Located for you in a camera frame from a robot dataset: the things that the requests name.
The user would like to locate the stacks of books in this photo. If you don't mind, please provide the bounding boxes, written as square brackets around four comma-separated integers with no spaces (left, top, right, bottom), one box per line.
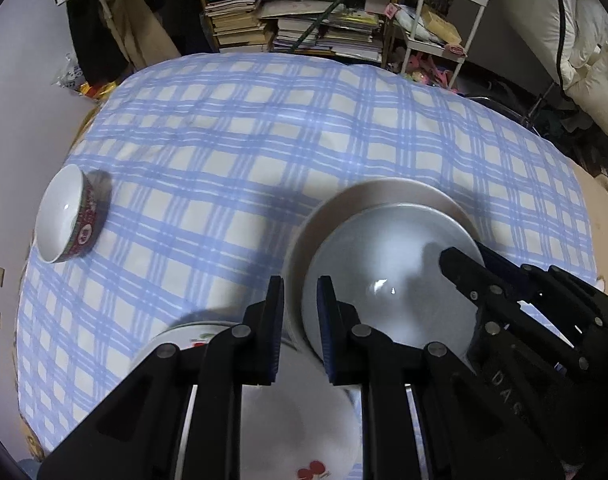
[204,0,385,58]

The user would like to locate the green pole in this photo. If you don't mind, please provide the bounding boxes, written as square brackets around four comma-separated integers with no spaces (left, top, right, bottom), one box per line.
[289,0,385,53]

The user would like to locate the red and yellow bag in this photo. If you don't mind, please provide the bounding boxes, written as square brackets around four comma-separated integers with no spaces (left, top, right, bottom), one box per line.
[81,80,118,99]

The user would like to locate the blue plaid tablecloth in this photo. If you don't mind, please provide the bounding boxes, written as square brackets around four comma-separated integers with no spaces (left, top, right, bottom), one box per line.
[16,52,597,480]

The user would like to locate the white bedding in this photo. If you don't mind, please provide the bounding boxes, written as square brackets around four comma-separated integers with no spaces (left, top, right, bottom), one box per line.
[529,0,608,156]

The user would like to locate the white metal cart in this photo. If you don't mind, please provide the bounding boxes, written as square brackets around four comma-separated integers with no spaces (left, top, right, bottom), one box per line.
[401,0,491,91]

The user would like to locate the small red patterned bowl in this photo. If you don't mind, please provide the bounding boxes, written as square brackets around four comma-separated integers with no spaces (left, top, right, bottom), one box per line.
[35,163,112,264]

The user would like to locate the large white bowl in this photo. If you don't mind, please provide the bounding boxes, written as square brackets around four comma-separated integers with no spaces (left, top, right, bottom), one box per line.
[301,203,486,361]

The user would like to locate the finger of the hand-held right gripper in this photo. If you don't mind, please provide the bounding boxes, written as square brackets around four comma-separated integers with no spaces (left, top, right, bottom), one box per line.
[439,246,522,332]
[476,242,600,311]

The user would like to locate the cardboard box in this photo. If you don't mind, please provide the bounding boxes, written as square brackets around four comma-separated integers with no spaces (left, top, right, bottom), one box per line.
[421,5,463,44]

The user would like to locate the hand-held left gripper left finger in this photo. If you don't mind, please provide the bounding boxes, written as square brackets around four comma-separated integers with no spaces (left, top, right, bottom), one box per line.
[36,275,286,480]

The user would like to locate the printed plastic bag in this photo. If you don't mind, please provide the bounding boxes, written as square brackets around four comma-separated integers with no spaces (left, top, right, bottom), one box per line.
[54,52,87,93]

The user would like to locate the pink plastic toy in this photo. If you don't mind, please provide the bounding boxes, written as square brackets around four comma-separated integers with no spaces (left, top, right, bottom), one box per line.
[404,52,460,87]

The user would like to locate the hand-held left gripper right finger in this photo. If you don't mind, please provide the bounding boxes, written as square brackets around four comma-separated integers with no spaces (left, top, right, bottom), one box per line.
[316,275,490,480]

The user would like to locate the yellow wooden bookshelf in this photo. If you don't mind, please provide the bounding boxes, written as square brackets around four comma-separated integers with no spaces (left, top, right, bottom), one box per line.
[189,0,405,63]

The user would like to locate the dark hanging coat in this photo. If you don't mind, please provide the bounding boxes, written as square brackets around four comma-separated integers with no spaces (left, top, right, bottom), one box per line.
[66,0,129,86]

